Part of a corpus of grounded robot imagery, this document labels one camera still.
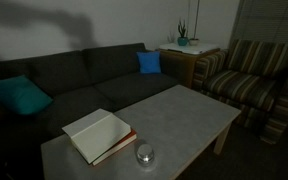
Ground blue throw cushion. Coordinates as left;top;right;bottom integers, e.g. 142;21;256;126
136;50;162;75

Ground wooden side table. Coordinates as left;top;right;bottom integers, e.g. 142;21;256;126
157;47;222;89

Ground red hardcover book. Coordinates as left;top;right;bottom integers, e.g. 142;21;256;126
91;129;138;167

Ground dark grey fabric sofa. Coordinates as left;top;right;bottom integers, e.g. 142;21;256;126
0;42;180;180

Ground white flat board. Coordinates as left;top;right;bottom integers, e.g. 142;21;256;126
158;42;220;55

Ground teal pot with plant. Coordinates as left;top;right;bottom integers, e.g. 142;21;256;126
177;19;189;47

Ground white hardcover book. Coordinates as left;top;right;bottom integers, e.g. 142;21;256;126
61;108;132;165

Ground small white plant pot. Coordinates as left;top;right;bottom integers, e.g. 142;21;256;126
187;0;202;47

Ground glass candle jar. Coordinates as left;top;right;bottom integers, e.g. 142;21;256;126
136;150;155;166

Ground wooden coffee table leg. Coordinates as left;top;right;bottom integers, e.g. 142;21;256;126
213;122;233;156

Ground striped armchair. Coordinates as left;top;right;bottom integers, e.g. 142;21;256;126
192;39;288;145

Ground teal throw cushion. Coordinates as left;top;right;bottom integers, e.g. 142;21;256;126
0;74;54;116

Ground window blinds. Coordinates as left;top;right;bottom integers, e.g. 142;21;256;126
230;0;288;46

